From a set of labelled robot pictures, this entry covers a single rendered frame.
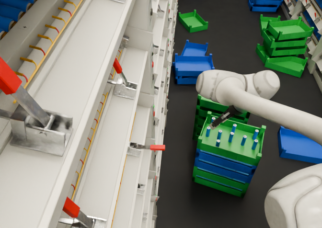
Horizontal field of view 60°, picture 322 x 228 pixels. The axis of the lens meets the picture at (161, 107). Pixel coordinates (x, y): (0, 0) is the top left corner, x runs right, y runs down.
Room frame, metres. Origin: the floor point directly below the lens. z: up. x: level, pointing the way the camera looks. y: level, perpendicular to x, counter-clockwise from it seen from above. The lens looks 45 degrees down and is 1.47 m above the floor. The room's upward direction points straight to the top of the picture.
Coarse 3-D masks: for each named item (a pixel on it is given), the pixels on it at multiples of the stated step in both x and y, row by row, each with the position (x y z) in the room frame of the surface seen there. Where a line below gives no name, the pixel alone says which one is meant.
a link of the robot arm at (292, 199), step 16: (288, 176) 0.28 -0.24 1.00; (304, 176) 0.26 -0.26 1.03; (320, 176) 0.26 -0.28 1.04; (272, 192) 0.25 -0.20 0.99; (288, 192) 0.24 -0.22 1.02; (304, 192) 0.23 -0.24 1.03; (320, 192) 0.23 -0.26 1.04; (272, 208) 0.23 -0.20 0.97; (288, 208) 0.21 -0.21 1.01; (304, 208) 0.20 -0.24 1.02; (320, 208) 0.20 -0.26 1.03; (272, 224) 0.21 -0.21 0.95; (288, 224) 0.19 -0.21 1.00; (304, 224) 0.18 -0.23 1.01; (320, 224) 0.18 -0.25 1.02
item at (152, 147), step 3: (135, 147) 0.40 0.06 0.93; (138, 147) 0.40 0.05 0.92; (141, 147) 0.40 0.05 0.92; (144, 147) 0.40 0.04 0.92; (147, 147) 0.40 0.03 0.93; (150, 147) 0.40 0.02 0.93; (153, 147) 0.40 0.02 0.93; (156, 147) 0.40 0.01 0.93; (159, 147) 0.40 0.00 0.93; (162, 147) 0.40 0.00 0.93
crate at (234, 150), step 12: (228, 120) 0.99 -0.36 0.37; (204, 132) 0.95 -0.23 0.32; (216, 132) 0.95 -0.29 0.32; (228, 132) 0.95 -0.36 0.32; (240, 132) 0.95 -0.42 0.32; (252, 132) 0.94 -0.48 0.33; (204, 144) 0.83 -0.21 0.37; (228, 144) 0.87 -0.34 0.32; (240, 144) 0.87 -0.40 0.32; (252, 144) 0.87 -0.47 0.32; (228, 156) 0.79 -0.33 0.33; (240, 156) 0.77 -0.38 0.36; (252, 156) 0.79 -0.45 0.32
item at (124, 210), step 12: (144, 96) 0.56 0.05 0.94; (144, 108) 0.56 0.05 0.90; (144, 120) 0.51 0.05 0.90; (132, 132) 0.46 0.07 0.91; (144, 132) 0.47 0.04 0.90; (144, 144) 0.43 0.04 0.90; (132, 156) 0.39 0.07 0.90; (132, 168) 0.36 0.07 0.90; (132, 180) 0.33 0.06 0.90; (120, 192) 0.30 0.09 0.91; (132, 192) 0.30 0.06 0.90; (120, 204) 0.27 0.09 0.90; (132, 204) 0.27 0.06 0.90; (120, 216) 0.24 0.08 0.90; (132, 216) 0.25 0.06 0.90
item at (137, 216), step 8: (152, 144) 0.56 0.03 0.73; (144, 152) 0.54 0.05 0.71; (144, 160) 0.51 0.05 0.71; (144, 168) 0.48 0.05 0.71; (144, 176) 0.45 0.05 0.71; (144, 184) 0.41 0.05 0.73; (144, 192) 0.40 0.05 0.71; (136, 200) 0.37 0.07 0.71; (144, 200) 0.38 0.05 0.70; (136, 208) 0.35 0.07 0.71; (136, 216) 0.33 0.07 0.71; (136, 224) 0.31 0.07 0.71
